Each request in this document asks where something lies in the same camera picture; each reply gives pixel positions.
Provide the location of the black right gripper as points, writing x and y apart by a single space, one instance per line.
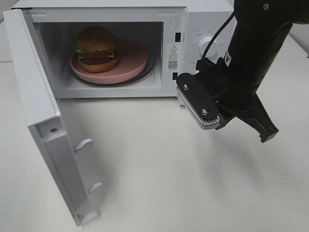
235 97

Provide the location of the pink round plate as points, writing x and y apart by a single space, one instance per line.
132 51

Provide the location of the burger with lettuce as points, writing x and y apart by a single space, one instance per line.
96 49

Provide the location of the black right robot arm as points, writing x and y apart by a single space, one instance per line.
262 26

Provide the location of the white warning label sticker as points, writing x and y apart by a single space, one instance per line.
173 51

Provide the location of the white microwave oven body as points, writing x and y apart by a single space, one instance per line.
152 24

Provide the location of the glass microwave turntable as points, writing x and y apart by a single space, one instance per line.
149 70

